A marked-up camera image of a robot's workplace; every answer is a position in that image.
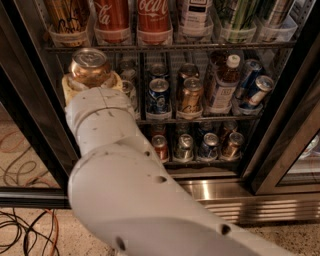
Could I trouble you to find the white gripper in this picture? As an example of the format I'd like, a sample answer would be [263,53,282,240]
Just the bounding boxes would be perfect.
[62,71,135,125]

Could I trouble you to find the orange gold soda can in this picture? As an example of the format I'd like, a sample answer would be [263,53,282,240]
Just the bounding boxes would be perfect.
[69,48,111,88]

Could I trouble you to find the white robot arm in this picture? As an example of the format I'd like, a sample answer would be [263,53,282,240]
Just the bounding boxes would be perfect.
[62,76,293,256]

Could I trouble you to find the white green can middle shelf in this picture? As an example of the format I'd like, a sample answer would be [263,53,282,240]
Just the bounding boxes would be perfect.
[122,80,138,110]

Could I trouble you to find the blue can middle shelf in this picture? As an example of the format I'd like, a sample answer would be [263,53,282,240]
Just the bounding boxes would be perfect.
[147,78,170,114]

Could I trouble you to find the blue can shelf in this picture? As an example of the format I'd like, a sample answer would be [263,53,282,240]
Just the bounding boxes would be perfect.
[147,78,170,114]
[198,133,219,160]

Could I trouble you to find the red Coca-Cola can left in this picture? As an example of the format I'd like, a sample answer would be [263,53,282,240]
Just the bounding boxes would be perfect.
[94,0,130,43]

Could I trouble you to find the red coca-cola can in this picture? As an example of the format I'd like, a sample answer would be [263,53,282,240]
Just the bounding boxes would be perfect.
[137,0,169,45]
[94,0,130,43]

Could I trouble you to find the red can bottom shelf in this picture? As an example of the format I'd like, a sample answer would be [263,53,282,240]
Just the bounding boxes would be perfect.
[151,135,169,163]

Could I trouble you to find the red Coca-Cola can right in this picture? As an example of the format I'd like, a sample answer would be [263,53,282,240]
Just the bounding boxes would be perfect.
[137,0,169,45]

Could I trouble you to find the gold can middle shelf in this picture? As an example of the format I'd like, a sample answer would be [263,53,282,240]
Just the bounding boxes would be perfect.
[178,77,203,113]

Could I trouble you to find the gold can shelf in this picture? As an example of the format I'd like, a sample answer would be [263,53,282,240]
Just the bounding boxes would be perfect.
[178,77,203,113]
[221,132,245,160]

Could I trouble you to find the silver can bottom shelf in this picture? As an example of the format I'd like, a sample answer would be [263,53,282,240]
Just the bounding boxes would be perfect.
[174,134,194,162]

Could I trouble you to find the white labelled bottle top shelf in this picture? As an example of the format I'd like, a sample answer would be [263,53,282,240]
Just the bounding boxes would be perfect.
[179,0,212,37]

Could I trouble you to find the blue can bottom shelf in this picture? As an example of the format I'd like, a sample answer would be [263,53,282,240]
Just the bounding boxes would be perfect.
[198,133,219,160]

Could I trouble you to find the stainless steel fridge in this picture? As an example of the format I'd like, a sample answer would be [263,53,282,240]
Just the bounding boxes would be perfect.
[0,0,319,223]

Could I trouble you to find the blue silver can rear right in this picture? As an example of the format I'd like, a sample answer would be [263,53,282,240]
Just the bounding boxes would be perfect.
[235,59,263,99]

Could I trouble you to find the blue silver can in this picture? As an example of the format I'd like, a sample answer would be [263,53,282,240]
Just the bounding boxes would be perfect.
[235,59,263,99]
[240,75,274,110]

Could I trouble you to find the gold can bottom shelf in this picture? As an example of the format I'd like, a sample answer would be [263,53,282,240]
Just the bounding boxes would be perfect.
[221,132,245,160]

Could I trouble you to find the green striped can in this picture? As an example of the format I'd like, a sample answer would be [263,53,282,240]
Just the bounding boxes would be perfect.
[215,0,258,43]

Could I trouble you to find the blue silver can front right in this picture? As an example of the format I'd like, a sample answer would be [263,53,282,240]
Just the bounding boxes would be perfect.
[240,75,274,110]

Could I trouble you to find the silver green can right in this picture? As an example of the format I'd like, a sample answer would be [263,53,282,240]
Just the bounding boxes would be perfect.
[258,0,294,42]

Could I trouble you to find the right glass fridge door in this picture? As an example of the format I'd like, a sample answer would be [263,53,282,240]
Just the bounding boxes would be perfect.
[241,76,320,196]

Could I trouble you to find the brown tea bottle white cap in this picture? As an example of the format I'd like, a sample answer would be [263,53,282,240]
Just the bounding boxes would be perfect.
[206,54,241,114]

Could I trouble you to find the orange floor cable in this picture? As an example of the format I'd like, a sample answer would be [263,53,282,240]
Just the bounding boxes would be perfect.
[44,208,61,256]

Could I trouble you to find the middle wire shelf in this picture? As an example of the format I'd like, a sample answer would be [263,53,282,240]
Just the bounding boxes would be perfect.
[136,114,262,125]

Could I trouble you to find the wire shelf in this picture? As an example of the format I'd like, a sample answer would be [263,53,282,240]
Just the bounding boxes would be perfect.
[136,114,262,125]
[45,41,296,54]

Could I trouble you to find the black floor cables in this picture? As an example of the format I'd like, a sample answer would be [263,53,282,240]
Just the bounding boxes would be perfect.
[0,207,73,256]

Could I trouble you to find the top wire shelf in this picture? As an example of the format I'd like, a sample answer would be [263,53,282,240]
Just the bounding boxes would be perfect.
[45,41,296,54]

